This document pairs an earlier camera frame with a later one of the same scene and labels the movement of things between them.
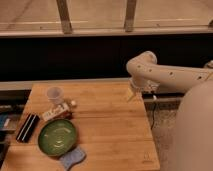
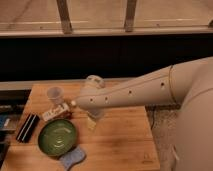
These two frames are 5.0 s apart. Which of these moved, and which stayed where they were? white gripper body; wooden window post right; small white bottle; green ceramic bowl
Moved: white gripper body
Stayed: wooden window post right; green ceramic bowl; small white bottle
